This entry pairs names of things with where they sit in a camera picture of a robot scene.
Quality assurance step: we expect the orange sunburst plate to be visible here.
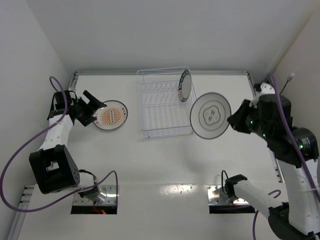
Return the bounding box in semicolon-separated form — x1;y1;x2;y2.
93;100;128;131

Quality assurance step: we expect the white plate flower outline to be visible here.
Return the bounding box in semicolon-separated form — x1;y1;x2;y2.
189;92;232;140

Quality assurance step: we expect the dark green rimmed plate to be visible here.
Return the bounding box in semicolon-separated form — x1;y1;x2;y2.
178;70;192;102

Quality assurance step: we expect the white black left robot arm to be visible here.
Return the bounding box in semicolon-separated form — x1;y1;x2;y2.
29;90;107;195

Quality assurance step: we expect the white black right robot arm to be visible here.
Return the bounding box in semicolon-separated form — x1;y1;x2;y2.
223;83;320;240

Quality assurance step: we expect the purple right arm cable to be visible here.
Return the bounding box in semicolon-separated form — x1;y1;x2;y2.
252;74;320;240

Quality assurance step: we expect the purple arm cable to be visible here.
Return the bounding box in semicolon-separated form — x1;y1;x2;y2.
252;74;320;240
0;76;119;213

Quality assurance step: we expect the black cable white plug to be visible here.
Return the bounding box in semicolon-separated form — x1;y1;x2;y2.
279;72;295;95

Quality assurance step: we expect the white wire dish rack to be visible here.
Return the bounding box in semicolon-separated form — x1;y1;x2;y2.
136;66;197;139

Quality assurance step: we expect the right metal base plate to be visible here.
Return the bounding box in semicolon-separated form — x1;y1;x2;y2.
206;185;250;207

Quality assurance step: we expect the metal base plate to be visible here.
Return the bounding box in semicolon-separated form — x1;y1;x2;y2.
206;185;250;207
72;185;118;206

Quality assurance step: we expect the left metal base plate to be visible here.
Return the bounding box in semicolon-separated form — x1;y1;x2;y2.
72;185;118;206

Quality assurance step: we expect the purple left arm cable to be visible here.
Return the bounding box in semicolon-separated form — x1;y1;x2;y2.
0;76;119;213

